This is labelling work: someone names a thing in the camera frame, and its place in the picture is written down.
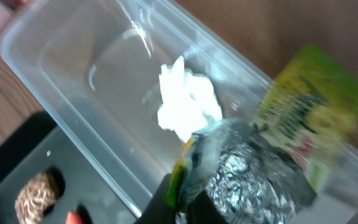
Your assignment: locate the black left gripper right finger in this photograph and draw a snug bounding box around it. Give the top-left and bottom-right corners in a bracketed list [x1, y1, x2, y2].
[186, 191, 227, 224]

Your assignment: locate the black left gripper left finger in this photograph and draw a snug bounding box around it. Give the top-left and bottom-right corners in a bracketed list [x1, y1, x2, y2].
[135, 174, 176, 224]

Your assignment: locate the aluminium foil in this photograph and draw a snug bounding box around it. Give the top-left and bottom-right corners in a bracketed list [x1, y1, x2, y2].
[188, 118, 318, 224]

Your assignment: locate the orange carrot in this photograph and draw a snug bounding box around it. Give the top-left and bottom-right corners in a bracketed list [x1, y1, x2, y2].
[65, 211, 84, 224]

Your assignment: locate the white tissue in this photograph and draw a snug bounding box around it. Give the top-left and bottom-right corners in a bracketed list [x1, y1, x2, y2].
[157, 56, 223, 142]

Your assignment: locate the brown food scrap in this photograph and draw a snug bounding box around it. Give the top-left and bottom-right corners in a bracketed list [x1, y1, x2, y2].
[15, 171, 60, 224]

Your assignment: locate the yellow green wrapper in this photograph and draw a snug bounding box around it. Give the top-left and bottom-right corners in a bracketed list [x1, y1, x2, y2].
[166, 45, 358, 209]

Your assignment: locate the black tray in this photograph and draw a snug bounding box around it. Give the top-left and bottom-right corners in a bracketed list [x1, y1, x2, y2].
[0, 112, 136, 223]

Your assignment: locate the clear plastic bin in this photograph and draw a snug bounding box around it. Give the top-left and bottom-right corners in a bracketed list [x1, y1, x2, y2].
[0, 0, 358, 223]

